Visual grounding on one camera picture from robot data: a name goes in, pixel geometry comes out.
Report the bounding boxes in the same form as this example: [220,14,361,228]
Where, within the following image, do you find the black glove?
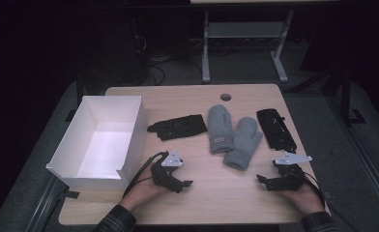
[146,113,209,142]
[256,108,298,154]

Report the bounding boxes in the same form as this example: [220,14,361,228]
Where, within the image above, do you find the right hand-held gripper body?
[272,152,313,192]

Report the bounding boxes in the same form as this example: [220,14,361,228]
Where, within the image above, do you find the grey mitten with label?
[207,103,235,155]

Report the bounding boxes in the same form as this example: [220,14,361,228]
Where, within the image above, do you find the grey metal desk frame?
[201,9,296,84]

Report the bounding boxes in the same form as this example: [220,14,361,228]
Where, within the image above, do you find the aluminium rail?
[24,175,67,232]
[326,95,379,223]

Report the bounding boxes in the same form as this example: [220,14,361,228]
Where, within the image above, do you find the black metal stand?
[336,64,367,128]

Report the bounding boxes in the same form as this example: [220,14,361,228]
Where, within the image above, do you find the person's left hand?
[119,163,170,213]

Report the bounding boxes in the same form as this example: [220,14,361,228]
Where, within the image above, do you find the white cardboard box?
[45,95,148,191]

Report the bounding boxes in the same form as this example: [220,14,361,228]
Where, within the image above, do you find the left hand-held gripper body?
[150,148,184,189]

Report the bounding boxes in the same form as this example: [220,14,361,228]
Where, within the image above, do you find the person's right hand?
[280,179,326,216]

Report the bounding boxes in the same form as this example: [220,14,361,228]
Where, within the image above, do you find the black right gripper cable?
[302,171,360,232]

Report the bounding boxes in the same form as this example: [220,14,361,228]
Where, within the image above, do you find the plain grey mitten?
[222,116,264,171]

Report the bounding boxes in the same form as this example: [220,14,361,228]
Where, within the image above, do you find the black floor cables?
[131,18,166,87]

